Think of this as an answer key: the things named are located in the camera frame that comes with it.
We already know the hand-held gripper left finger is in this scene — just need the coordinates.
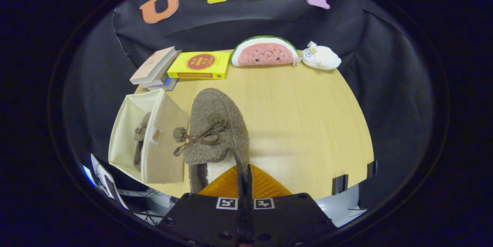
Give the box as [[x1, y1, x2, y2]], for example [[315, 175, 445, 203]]
[[160, 164, 246, 247]]

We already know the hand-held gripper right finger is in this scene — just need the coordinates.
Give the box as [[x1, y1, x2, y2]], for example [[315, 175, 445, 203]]
[[246, 164, 339, 247]]

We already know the cream fabric storage box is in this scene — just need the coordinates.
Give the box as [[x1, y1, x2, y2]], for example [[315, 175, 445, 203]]
[[108, 88, 191, 185]]

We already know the brown fuzzy shoe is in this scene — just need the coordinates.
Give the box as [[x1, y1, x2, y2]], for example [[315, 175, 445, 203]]
[[173, 87, 251, 194], [133, 112, 152, 171]]

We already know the white printed sheet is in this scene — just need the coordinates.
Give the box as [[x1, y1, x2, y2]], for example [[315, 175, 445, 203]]
[[91, 154, 129, 210]]

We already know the blue book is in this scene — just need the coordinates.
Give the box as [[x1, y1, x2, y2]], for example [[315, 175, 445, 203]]
[[146, 77, 179, 92]]

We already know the grey book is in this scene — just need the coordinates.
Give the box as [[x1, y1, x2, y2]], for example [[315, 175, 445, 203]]
[[139, 49, 181, 88]]

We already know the yellow book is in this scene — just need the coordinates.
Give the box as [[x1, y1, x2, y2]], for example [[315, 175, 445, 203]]
[[167, 51, 231, 80]]

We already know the beige book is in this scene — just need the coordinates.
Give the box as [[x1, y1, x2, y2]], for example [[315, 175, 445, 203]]
[[129, 46, 176, 85]]

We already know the white plush toy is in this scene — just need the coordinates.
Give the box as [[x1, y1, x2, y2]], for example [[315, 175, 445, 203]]
[[300, 41, 342, 71]]

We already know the watermelon slice plush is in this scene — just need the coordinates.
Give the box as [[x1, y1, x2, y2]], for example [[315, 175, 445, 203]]
[[230, 35, 300, 67]]

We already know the black backdrop cloth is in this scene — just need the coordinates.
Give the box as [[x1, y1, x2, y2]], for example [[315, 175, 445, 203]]
[[64, 0, 443, 209]]

